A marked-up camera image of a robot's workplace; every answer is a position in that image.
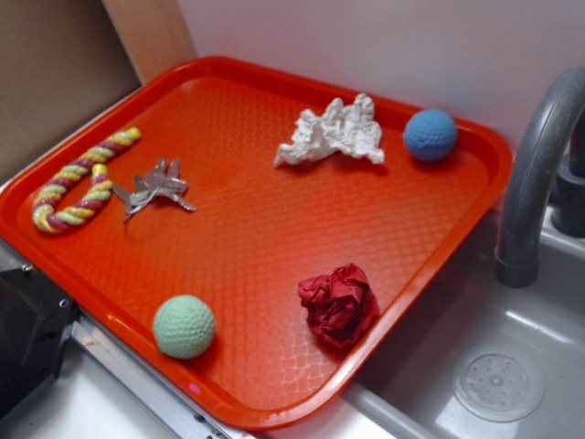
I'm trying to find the crumpled white paper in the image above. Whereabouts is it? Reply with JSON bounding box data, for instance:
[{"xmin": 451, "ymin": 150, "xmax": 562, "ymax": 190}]
[{"xmin": 274, "ymin": 93, "xmax": 385, "ymax": 166}]

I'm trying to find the orange plastic tray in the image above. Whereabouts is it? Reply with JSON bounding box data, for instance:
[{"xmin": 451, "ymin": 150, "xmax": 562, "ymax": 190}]
[{"xmin": 1, "ymin": 58, "xmax": 513, "ymax": 432}]

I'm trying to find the pile of metal clips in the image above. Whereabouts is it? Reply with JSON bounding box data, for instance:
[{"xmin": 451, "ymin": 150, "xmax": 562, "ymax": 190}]
[{"xmin": 112, "ymin": 158, "xmax": 197, "ymax": 224}]

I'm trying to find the green golf ball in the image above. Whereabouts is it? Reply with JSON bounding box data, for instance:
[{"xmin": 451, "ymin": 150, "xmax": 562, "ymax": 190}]
[{"xmin": 153, "ymin": 294, "xmax": 216, "ymax": 359}]

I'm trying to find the blue golf ball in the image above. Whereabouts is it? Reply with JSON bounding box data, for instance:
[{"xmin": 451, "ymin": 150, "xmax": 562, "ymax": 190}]
[{"xmin": 403, "ymin": 109, "xmax": 458, "ymax": 162}]

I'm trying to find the grey toy faucet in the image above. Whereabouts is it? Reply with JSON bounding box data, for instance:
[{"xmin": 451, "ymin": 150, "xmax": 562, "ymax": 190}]
[{"xmin": 495, "ymin": 66, "xmax": 584, "ymax": 287}]

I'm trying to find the grey toy sink basin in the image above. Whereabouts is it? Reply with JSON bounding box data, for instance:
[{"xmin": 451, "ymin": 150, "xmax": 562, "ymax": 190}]
[{"xmin": 345, "ymin": 215, "xmax": 584, "ymax": 438}]

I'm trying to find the sink drain strainer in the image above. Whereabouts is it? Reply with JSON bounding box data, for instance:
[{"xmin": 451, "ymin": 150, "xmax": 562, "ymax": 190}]
[{"xmin": 452, "ymin": 344, "xmax": 545, "ymax": 423}]

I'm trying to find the brown cardboard panel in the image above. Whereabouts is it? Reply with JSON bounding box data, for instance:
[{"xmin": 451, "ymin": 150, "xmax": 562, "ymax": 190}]
[{"xmin": 1, "ymin": 1, "xmax": 197, "ymax": 181}]

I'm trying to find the aluminium rail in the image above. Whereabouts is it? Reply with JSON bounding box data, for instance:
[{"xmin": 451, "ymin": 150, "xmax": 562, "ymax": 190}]
[{"xmin": 1, "ymin": 244, "xmax": 246, "ymax": 438}]

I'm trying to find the twisted multicolour rope toy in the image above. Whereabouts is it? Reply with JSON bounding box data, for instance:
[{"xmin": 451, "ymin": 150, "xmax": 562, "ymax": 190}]
[{"xmin": 31, "ymin": 127, "xmax": 142, "ymax": 234}]

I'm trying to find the black mount block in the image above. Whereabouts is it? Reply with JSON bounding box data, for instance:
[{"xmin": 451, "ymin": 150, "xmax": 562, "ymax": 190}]
[{"xmin": 1, "ymin": 264, "xmax": 77, "ymax": 424}]

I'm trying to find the dark faucet handle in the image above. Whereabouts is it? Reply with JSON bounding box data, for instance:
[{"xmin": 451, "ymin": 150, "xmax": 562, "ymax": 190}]
[{"xmin": 551, "ymin": 133, "xmax": 584, "ymax": 238}]

